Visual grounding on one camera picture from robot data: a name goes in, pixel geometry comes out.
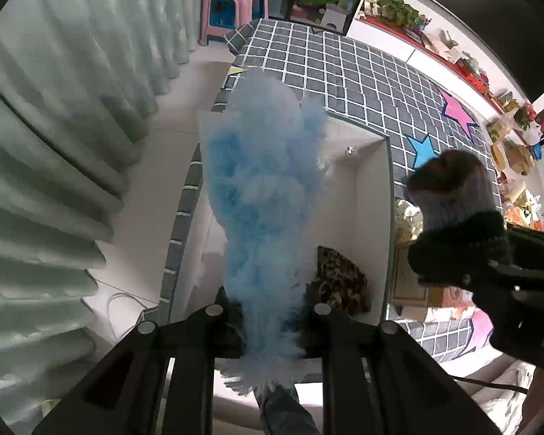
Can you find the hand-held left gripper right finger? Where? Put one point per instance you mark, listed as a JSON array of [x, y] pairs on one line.
[[326, 330]]

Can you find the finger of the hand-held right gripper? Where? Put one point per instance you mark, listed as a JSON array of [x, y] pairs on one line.
[[535, 244], [526, 277]]

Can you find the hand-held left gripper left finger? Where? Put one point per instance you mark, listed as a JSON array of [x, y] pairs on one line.
[[217, 326]]

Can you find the leopard print scrunchie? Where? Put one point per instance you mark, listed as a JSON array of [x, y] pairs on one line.
[[340, 281]]

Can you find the grey brown knitted sock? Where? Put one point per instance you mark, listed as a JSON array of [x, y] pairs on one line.
[[453, 199]]

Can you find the white cardboard box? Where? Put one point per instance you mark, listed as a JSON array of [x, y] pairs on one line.
[[367, 199]]

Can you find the light blue fluffy cloth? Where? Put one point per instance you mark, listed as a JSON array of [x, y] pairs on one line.
[[263, 190]]

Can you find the person's leg in jeans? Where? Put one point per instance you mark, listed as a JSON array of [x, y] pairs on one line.
[[283, 410]]

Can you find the floral tissue box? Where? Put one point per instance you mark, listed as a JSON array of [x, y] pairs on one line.
[[435, 313]]

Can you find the white low cabinet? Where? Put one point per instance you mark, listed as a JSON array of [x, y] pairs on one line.
[[419, 61]]

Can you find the pale green curtain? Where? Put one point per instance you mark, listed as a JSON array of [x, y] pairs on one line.
[[63, 145]]

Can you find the grey checkered star blanket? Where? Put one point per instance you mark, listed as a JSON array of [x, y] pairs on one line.
[[344, 77]]

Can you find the potted green plant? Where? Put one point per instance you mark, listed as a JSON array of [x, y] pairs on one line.
[[396, 9]]

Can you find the pink plastic stool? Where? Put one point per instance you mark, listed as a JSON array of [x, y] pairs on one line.
[[235, 4]]

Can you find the black wall screen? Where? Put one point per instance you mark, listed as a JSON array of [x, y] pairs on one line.
[[503, 9]]

